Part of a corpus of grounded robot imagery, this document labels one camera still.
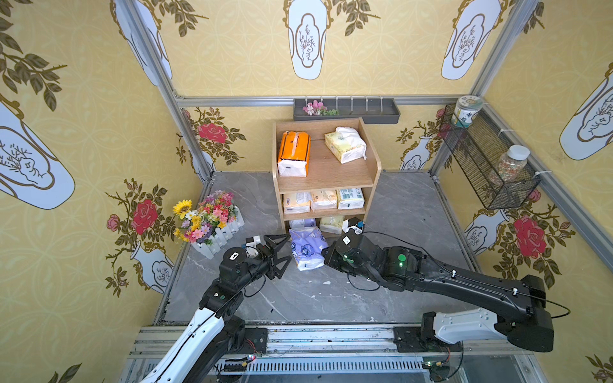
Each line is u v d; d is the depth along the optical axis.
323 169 0.79
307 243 0.70
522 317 0.39
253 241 0.74
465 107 0.85
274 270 0.68
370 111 0.92
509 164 0.66
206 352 0.52
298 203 0.82
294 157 0.72
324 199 0.84
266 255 0.65
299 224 0.92
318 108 0.88
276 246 0.65
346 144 0.79
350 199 0.84
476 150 0.91
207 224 0.84
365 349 0.73
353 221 0.64
